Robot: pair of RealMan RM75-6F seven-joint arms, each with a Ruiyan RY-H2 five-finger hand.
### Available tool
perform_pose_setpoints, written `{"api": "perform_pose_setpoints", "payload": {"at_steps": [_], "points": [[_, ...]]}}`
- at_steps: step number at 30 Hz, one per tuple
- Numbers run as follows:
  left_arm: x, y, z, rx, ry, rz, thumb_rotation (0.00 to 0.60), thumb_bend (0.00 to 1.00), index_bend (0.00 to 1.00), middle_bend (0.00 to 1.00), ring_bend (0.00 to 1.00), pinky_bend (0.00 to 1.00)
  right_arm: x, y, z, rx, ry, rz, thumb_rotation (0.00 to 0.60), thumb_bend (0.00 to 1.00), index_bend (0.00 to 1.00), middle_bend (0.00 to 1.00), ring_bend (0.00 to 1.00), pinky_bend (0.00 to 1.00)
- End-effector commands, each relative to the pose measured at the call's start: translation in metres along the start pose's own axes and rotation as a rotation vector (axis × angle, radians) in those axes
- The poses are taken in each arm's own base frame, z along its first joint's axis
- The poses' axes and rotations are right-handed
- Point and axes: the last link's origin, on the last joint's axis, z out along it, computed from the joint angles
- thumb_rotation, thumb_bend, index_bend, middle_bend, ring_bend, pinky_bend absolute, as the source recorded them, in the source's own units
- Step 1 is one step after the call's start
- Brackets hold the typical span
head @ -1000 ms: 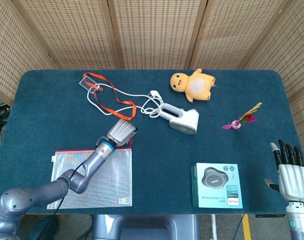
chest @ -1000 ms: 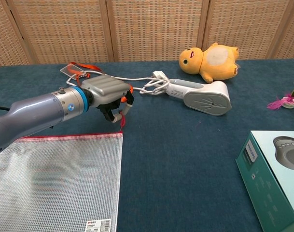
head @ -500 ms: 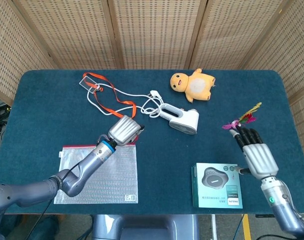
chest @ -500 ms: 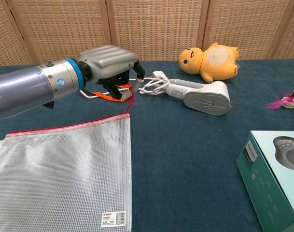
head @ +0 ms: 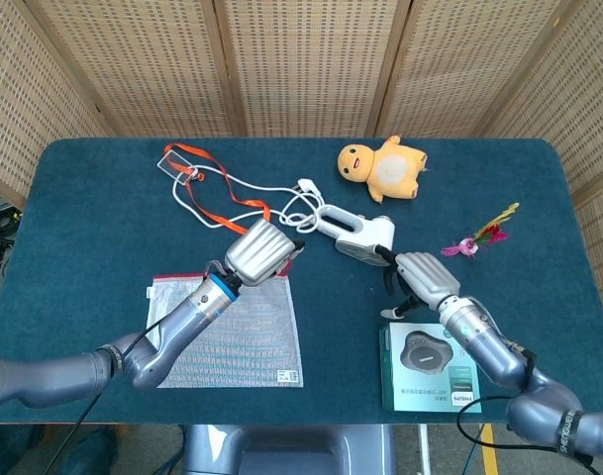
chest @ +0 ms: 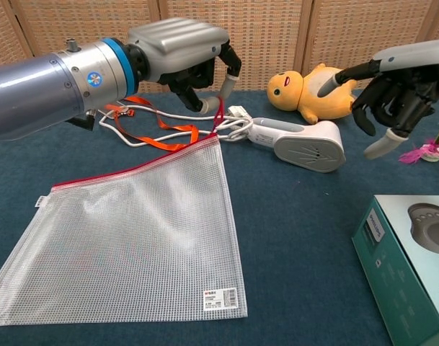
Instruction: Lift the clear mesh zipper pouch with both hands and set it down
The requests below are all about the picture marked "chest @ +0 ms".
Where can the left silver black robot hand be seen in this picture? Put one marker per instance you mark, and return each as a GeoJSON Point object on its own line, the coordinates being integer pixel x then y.
{"type": "Point", "coordinates": [183, 47]}

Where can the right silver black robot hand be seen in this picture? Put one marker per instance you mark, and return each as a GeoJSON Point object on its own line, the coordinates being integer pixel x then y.
{"type": "Point", "coordinates": [406, 90]}

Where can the clear mesh zipper pouch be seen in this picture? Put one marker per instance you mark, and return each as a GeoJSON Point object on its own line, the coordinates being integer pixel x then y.
{"type": "Point", "coordinates": [132, 234]}

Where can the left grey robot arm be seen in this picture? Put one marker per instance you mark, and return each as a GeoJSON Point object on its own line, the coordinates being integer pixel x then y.
{"type": "Point", "coordinates": [42, 90]}

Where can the colourful feather shuttlecock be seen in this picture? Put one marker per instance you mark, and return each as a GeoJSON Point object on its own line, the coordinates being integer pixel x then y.
{"type": "Point", "coordinates": [430, 151]}

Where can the yellow plush toy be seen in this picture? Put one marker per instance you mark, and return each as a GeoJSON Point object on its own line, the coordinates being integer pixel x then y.
{"type": "Point", "coordinates": [313, 99]}

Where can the white handheld garment steamer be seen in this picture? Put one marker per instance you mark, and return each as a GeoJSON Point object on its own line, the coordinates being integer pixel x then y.
{"type": "Point", "coordinates": [305, 151]}

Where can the dark blue table cloth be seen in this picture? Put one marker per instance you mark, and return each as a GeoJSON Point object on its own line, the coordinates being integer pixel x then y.
{"type": "Point", "coordinates": [295, 223]}

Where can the teal speaker box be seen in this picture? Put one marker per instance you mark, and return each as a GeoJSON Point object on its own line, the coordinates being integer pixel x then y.
{"type": "Point", "coordinates": [403, 270]}

